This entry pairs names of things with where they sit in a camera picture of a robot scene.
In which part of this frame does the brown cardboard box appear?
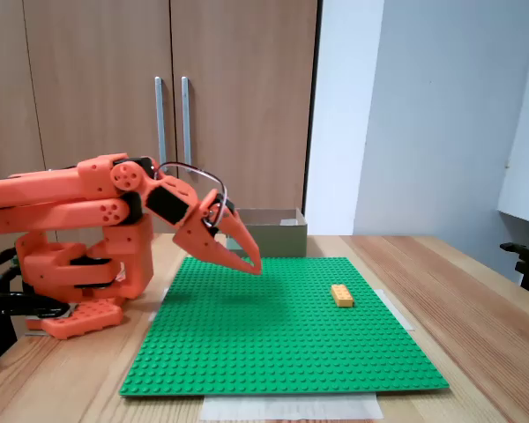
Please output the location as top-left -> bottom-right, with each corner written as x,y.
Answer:
234,206 -> 309,259

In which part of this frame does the gripper servo cable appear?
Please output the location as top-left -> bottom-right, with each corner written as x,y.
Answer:
152,161 -> 228,230

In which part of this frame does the long masking tape strip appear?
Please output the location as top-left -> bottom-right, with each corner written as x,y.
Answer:
201,393 -> 384,422

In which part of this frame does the short masking tape strip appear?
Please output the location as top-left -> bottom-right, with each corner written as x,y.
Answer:
376,288 -> 415,332

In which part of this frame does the metal cabinet handle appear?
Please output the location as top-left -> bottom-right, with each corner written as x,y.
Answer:
180,76 -> 194,167
153,76 -> 168,165

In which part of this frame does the white board panel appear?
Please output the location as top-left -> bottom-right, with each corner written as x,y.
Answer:
496,0 -> 529,226

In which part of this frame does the black cable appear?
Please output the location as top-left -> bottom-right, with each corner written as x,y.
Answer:
0,263 -> 27,296
0,248 -> 19,272

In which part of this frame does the wooden cabinet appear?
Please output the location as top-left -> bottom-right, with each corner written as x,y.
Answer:
0,0 -> 324,265

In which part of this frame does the yellow lego block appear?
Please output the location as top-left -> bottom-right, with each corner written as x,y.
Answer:
330,284 -> 356,308

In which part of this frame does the narrow masking tape strip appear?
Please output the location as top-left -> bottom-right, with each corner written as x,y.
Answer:
147,286 -> 171,323

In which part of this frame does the green lego baseplate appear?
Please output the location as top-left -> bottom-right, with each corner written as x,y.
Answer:
118,256 -> 451,398

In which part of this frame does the black table clamp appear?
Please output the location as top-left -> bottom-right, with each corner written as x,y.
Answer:
0,291 -> 71,367

